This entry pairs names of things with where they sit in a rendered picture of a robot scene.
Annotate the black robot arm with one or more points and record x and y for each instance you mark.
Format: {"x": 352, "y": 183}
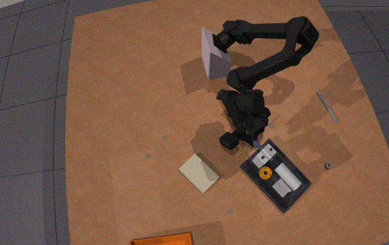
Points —
{"x": 243, "y": 79}

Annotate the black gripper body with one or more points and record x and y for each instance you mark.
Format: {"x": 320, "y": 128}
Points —
{"x": 230, "y": 140}

